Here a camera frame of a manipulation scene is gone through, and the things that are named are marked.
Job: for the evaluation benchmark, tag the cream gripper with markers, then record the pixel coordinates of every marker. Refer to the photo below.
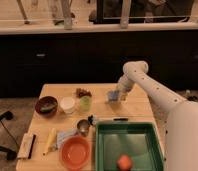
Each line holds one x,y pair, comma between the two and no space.
122,95

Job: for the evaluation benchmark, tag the blue sponge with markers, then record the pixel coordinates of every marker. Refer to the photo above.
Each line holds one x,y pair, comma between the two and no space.
113,95

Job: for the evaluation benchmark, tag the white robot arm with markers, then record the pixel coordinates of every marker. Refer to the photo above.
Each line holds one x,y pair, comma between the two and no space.
181,137

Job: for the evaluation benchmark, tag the green plastic cup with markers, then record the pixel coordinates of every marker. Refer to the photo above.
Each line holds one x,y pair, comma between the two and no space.
85,103

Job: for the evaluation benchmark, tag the small metal cup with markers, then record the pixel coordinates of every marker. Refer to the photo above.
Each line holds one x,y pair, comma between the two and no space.
83,127

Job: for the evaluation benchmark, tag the white paper cup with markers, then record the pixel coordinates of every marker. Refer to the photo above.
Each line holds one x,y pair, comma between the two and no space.
67,104

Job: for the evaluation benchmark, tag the black marker pen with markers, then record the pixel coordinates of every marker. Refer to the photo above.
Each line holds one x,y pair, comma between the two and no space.
120,119

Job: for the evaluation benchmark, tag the small black white toy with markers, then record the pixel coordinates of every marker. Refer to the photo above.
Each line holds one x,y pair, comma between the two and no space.
93,120

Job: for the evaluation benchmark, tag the brown grape cluster toy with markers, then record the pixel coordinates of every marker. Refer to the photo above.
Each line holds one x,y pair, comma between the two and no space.
82,92

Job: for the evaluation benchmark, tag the green plastic bin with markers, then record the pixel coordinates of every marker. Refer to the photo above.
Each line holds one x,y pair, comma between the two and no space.
138,140

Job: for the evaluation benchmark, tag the orange block in bin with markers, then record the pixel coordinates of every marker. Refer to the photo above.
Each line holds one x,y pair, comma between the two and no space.
124,163

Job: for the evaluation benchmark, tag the orange plastic bowl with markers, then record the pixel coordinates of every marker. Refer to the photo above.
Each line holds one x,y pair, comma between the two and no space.
74,153

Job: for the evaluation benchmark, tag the blue grey cloth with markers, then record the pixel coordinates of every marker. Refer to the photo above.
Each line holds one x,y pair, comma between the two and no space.
63,135

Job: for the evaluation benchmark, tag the dark brown bowl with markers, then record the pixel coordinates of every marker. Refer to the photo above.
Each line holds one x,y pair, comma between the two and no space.
46,106

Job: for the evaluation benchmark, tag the yellow banana toy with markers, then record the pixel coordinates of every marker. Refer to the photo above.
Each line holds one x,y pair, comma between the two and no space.
50,144

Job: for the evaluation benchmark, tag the black chair base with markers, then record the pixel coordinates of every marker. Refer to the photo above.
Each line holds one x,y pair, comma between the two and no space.
11,154

